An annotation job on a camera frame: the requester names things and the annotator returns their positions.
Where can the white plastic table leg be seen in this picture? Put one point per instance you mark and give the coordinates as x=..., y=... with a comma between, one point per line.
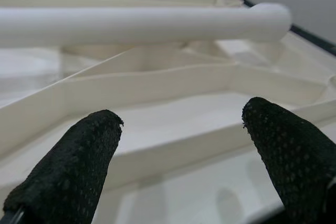
x=131, y=22

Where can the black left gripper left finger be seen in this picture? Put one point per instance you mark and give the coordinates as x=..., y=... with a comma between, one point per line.
x=68, y=171

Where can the white plastic table top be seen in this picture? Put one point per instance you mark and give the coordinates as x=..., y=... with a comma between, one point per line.
x=183, y=82

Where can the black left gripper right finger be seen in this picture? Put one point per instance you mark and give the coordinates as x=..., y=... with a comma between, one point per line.
x=294, y=161

